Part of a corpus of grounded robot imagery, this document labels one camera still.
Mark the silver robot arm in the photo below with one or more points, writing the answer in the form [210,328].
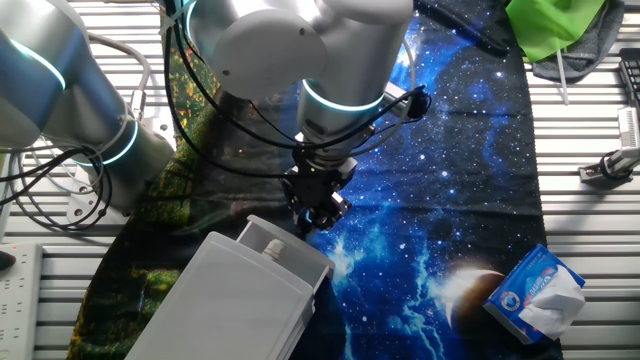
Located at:
[265,55]

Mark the white tissue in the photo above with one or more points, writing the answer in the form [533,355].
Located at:
[555,305]

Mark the silver depth camera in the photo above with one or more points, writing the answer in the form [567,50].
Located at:
[629,127]

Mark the metal camera stand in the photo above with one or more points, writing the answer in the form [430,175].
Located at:
[622,161]

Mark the blue tissue box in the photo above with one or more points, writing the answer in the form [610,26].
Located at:
[515,290]

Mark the galaxy and forest print cloth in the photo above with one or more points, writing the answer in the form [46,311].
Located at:
[425,200]

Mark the white plastic drawer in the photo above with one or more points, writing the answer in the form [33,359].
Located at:
[300,255]

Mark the black keyboard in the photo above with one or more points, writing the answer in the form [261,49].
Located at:
[632,75]

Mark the white power strip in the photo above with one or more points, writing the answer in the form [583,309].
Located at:
[20,310]

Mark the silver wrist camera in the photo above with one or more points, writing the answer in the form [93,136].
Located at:
[396,94]

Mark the grey cloth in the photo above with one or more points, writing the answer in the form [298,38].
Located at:
[595,57]

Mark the black plug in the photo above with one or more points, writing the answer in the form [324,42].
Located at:
[5,260]

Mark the white round knob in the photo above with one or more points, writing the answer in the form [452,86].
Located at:
[274,248]

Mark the thin white stick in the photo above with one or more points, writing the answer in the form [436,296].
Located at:
[562,75]

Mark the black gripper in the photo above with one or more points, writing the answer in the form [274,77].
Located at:
[315,182]

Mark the green cloth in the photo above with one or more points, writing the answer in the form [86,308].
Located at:
[550,25]

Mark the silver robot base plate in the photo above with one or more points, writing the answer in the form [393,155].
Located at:
[82,202]

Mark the grey plastic electrical box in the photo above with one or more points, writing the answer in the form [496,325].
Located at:
[225,320]

